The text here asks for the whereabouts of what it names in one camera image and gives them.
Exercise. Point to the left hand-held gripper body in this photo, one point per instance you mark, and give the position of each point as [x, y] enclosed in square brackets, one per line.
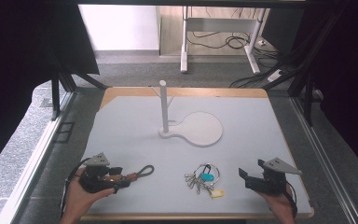
[98, 182]

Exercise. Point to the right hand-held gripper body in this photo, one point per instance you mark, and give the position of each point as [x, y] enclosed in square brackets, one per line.
[272, 182]

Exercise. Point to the person's left hand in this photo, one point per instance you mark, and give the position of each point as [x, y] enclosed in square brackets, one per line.
[77, 199]

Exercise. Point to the person's right hand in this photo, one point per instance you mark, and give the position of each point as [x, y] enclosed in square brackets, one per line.
[281, 208]

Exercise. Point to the light grey table mat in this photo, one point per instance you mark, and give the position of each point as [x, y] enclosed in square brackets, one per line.
[136, 140]

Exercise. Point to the key bunch with blue tag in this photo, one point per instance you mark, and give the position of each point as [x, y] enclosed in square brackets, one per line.
[207, 177]

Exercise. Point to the white key stand with pole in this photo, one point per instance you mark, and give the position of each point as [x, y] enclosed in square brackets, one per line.
[199, 127]

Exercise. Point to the black metal stand strut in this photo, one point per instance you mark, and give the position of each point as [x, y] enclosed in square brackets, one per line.
[307, 93]
[55, 96]

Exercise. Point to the white power strip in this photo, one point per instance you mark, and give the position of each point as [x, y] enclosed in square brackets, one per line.
[275, 75]

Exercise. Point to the black curtain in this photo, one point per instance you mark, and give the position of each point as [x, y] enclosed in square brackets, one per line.
[18, 62]
[348, 77]

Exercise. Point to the aluminium frame rail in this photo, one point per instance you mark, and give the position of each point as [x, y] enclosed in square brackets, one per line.
[34, 161]
[323, 149]

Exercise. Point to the white desk frame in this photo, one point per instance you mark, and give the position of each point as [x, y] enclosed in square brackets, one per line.
[184, 46]

